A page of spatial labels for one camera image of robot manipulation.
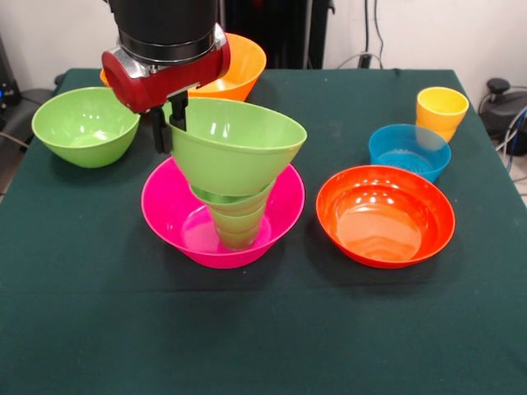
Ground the small green plastic bowl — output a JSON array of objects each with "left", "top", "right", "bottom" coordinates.
[{"left": 189, "top": 183, "right": 275, "bottom": 207}]

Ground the pink plastic bowl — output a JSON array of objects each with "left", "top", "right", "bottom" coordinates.
[{"left": 141, "top": 157, "right": 306, "bottom": 270}]

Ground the yellow plastic cup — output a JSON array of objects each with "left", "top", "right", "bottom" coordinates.
[{"left": 416, "top": 86, "right": 470, "bottom": 144}]

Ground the blue plastic bowl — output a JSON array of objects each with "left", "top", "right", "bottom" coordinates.
[{"left": 367, "top": 123, "right": 452, "bottom": 184}]

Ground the dark green table cloth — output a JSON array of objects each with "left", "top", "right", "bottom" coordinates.
[{"left": 0, "top": 67, "right": 527, "bottom": 395}]

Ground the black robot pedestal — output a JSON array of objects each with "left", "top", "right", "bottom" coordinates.
[{"left": 220, "top": 0, "right": 330, "bottom": 70}]

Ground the large green plastic bowl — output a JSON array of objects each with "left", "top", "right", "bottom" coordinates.
[
  {"left": 162, "top": 97, "right": 309, "bottom": 197},
  {"left": 31, "top": 86, "right": 141, "bottom": 169}
]

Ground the black computer tower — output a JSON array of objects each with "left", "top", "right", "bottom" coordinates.
[{"left": 0, "top": 35, "right": 22, "bottom": 108}]

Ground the dark grey floor case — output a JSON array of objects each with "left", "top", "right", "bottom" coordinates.
[{"left": 0, "top": 88, "right": 54, "bottom": 143}]

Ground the red plastic bowl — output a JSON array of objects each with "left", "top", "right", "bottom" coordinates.
[{"left": 315, "top": 165, "right": 456, "bottom": 270}]

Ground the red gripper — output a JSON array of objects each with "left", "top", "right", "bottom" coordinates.
[{"left": 101, "top": 22, "right": 231, "bottom": 155}]

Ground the black wall cable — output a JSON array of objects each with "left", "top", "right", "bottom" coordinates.
[{"left": 372, "top": 0, "right": 386, "bottom": 58}]

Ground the green plastic cup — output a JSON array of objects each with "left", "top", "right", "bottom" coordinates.
[{"left": 210, "top": 197, "right": 268, "bottom": 252}]

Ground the large orange plastic bowl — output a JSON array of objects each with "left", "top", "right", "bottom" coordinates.
[{"left": 187, "top": 32, "right": 268, "bottom": 103}]

